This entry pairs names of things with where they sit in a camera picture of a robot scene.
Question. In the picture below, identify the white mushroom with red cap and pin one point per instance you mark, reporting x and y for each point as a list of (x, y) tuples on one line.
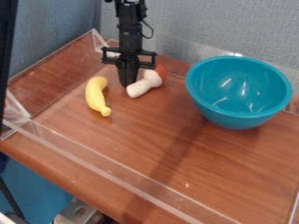
[(153, 79)]

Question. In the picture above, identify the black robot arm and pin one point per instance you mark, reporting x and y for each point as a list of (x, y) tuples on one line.
[(130, 13)]

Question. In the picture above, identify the yellow toy banana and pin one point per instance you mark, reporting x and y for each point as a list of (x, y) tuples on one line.
[(94, 95)]

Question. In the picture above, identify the black stand leg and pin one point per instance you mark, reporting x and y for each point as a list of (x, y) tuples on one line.
[(11, 198)]

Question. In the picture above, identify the grey metal bracket under table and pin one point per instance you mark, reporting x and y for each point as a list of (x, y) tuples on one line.
[(79, 213)]

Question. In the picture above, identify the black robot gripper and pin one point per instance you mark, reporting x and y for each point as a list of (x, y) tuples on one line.
[(129, 55)]

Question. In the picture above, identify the clear acrylic barrier frame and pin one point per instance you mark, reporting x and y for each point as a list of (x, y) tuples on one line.
[(153, 164)]

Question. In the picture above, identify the blue plastic bowl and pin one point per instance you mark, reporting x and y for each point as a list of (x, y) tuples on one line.
[(239, 91)]

